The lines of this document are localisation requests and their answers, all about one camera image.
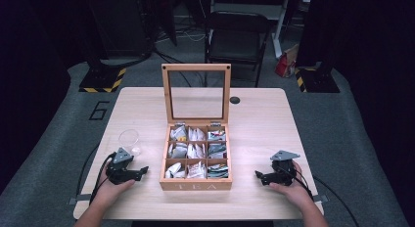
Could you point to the person's left hand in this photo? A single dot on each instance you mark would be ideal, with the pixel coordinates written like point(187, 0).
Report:
point(112, 189)

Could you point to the grey metal table bracket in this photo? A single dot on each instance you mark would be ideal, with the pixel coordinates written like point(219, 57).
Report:
point(320, 198)
point(80, 199)

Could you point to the black table grommet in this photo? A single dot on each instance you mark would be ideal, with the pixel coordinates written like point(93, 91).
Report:
point(234, 100)

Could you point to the clear glass cup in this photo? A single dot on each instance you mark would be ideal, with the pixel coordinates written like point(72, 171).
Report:
point(128, 139)

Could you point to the wooden tea box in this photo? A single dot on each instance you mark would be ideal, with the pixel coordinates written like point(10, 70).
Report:
point(196, 184)

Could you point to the red and brown bag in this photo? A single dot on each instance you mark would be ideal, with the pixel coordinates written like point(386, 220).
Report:
point(285, 64)

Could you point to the dark cabinet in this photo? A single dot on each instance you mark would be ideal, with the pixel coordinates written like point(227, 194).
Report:
point(120, 24)

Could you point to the black folding chair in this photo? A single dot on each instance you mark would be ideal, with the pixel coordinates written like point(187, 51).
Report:
point(236, 37)

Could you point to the striped black stand base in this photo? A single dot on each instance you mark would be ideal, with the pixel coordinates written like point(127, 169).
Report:
point(316, 80)
point(102, 80)

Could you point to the group of tea bags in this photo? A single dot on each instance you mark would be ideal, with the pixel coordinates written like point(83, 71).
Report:
point(195, 152)

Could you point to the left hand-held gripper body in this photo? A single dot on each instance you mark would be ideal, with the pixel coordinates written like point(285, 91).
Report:
point(119, 170)

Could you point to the person's right hand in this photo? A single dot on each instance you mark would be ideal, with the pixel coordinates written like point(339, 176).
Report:
point(295, 191)

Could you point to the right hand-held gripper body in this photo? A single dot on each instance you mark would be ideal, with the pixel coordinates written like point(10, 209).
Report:
point(283, 171)

